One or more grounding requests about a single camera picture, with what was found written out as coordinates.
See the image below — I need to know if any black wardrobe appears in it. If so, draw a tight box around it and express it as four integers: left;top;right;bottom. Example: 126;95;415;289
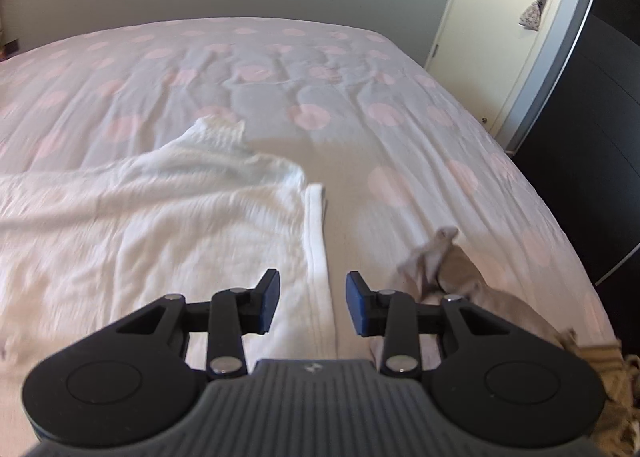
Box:
515;0;640;288

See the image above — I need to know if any cream door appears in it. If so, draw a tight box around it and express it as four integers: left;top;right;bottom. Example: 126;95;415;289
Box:
424;0;583;138

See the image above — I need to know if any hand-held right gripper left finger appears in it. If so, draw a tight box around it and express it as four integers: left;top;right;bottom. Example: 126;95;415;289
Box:
115;268;281;378

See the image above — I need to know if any pink dotted bed cover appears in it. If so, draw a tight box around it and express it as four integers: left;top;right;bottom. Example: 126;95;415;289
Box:
0;17;618;457

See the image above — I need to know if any tan knitted cloth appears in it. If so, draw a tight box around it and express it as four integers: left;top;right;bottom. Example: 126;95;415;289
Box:
560;329;640;457

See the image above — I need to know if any white knit sweater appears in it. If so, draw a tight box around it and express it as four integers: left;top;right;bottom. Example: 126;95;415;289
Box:
0;117;341;368

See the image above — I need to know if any small patterned fabric pouch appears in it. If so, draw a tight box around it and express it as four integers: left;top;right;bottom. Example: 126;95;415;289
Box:
518;0;544;32

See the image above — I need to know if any beige cloth garment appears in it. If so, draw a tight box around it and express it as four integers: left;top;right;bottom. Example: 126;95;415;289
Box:
372;226;576;368

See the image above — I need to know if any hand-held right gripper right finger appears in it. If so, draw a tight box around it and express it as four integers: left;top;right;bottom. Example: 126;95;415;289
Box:
345;271;488;378

